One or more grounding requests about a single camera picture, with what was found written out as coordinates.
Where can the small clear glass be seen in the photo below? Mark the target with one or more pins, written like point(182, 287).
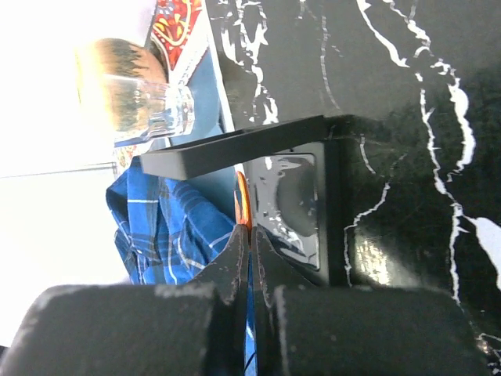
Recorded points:
point(140, 110)

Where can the tan ceramic mug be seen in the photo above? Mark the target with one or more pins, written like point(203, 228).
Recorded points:
point(110, 56)

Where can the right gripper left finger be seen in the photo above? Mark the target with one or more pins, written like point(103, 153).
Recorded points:
point(197, 328)

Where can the round orange brooch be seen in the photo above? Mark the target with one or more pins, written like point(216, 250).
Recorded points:
point(242, 202)

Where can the blue patterned placemat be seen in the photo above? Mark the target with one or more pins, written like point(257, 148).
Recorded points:
point(181, 39)

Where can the blue plaid shirt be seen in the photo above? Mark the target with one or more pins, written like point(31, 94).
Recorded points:
point(167, 230)

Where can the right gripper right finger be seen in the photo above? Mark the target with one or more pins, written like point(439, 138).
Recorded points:
point(302, 329)

